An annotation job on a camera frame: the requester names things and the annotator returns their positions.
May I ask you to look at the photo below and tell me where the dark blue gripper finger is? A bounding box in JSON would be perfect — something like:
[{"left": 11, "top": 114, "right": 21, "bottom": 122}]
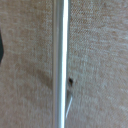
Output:
[{"left": 0, "top": 30, "right": 4, "bottom": 64}]

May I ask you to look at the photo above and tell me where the silver drawer handle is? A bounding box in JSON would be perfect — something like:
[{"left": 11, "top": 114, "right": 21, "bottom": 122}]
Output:
[{"left": 52, "top": 0, "right": 74, "bottom": 128}]

